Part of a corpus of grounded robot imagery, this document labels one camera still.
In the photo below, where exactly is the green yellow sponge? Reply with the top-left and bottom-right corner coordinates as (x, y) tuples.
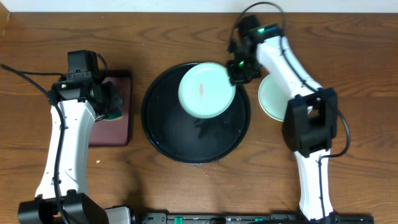
(105, 108), (123, 121)

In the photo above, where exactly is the light blue plate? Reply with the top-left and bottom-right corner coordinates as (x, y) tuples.
(258, 73), (312, 121)
(178, 62), (236, 119)

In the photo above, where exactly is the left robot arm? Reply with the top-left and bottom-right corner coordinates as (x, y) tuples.
(17, 80), (134, 223)

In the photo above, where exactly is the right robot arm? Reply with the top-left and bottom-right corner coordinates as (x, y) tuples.
(227, 24), (339, 222)

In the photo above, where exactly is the rectangular black tray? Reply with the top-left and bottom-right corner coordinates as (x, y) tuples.
(89, 70), (132, 147)

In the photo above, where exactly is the round black tray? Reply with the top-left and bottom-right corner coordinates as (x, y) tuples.
(141, 62), (251, 164)

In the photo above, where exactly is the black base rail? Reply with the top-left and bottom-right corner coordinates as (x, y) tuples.
(136, 213), (375, 224)

